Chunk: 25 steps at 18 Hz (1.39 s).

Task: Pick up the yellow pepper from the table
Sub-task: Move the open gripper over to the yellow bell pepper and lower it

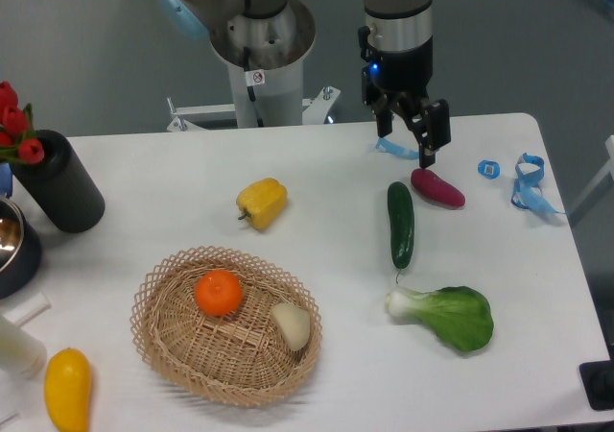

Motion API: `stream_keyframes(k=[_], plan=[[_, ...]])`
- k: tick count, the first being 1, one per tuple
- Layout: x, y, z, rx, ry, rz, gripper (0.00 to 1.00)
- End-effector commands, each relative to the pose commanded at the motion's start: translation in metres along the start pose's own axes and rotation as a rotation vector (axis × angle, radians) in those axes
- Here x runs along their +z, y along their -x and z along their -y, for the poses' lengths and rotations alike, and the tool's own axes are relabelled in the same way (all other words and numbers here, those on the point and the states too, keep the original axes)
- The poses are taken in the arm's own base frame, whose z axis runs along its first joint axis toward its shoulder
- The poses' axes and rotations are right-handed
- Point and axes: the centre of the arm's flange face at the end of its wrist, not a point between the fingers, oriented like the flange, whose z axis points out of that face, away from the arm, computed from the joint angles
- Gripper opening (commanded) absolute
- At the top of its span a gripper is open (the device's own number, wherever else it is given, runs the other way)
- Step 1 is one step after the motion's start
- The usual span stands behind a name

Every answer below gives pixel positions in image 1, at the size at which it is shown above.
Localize blue tape roll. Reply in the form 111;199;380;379
478;159;501;180

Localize yellow bell pepper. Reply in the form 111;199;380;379
236;178;288;231

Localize blue ribbon strip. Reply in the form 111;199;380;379
374;137;419;160

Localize woven wicker basket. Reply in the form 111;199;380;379
130;246;322;407

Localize blue tangled strap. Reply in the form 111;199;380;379
509;152;567;217

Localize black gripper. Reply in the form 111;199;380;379
358;26;451;169

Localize yellow mango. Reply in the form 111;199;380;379
44;348;92;431

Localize green bok choy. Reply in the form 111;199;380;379
385;286;494;353

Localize green cucumber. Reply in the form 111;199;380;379
387;181;415;270

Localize white flat stick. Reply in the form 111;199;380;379
2;293;51;327

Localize purple sweet potato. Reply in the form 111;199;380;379
411;168;465;208

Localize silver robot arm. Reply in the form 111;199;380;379
156;0;451;168

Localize black cylindrical vase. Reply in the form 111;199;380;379
11;130;106;233

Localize orange tangerine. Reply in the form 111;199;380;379
194;270;243;317

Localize red tulip flowers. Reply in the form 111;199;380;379
1;81;45;165

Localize dark metal bowl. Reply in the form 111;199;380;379
1;197;42;299

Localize black device at edge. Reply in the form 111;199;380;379
579;360;614;411

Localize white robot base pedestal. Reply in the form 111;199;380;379
167;0;341;132

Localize white cylindrical bottle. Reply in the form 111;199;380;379
0;316;47;378

